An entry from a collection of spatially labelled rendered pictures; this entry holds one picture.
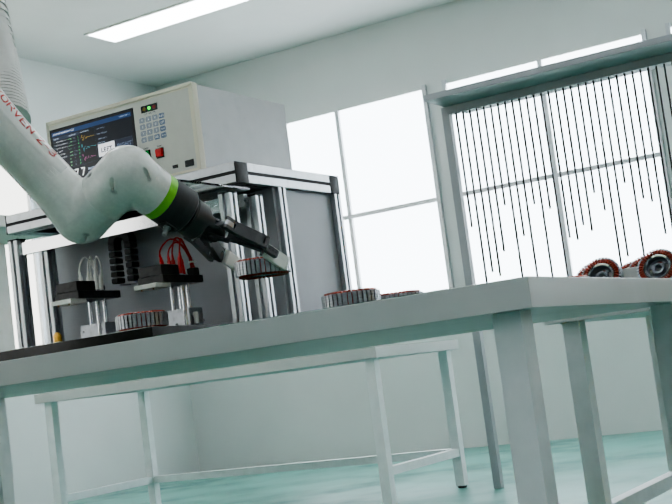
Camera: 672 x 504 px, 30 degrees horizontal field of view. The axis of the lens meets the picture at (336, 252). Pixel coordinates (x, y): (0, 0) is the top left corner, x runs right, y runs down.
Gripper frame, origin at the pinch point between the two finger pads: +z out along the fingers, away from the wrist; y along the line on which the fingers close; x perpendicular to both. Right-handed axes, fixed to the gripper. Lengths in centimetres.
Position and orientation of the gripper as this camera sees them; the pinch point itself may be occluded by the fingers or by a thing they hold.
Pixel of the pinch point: (261, 264)
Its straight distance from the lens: 251.7
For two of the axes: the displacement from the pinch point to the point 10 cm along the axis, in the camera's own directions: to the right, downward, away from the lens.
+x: 2.7, -8.6, 4.3
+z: 6.8, 4.8, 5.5
